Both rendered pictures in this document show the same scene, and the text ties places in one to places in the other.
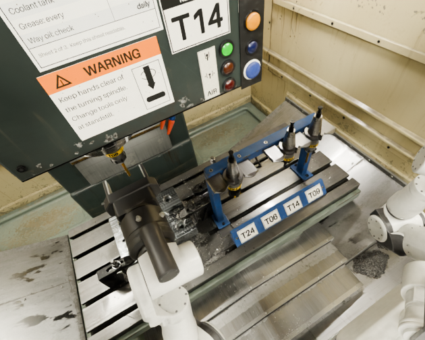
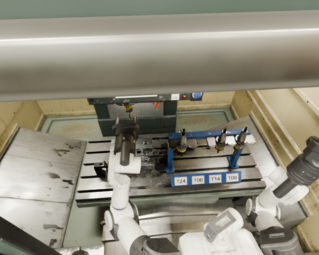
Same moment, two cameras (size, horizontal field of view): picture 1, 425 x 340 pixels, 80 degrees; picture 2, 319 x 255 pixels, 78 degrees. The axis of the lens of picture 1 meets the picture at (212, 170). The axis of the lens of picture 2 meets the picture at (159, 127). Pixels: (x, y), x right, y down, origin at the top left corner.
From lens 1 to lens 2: 0.34 m
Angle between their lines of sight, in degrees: 12
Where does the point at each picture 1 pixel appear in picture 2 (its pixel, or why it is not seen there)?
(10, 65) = not seen: hidden behind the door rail
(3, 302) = (44, 160)
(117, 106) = not seen: hidden behind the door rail
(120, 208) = (118, 131)
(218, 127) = (200, 115)
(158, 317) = (113, 181)
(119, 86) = not seen: hidden behind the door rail
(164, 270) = (123, 159)
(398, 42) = (318, 107)
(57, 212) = (86, 126)
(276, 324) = (174, 240)
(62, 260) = (78, 153)
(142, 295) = (111, 166)
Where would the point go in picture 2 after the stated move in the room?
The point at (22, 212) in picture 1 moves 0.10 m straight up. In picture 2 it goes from (69, 119) to (66, 112)
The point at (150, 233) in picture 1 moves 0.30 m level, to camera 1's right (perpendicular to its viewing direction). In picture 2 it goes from (125, 144) to (204, 163)
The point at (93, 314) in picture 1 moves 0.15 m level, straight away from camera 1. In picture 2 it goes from (83, 183) to (71, 170)
